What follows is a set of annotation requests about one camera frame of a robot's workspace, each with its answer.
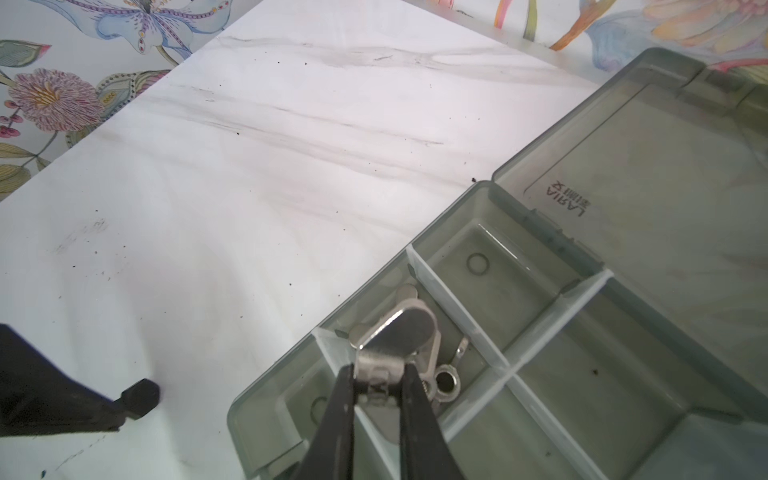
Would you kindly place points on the grey plastic organizer box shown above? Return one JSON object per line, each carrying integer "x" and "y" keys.
{"x": 612, "y": 280}

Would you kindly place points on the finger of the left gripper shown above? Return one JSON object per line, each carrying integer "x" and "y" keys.
{"x": 37, "y": 399}

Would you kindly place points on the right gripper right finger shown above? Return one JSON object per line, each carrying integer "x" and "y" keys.
{"x": 424, "y": 453}

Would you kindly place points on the silver wing nut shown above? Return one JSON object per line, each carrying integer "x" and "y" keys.
{"x": 407, "y": 335}
{"x": 447, "y": 378}
{"x": 406, "y": 292}

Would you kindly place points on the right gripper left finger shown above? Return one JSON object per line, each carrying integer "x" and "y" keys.
{"x": 331, "y": 453}

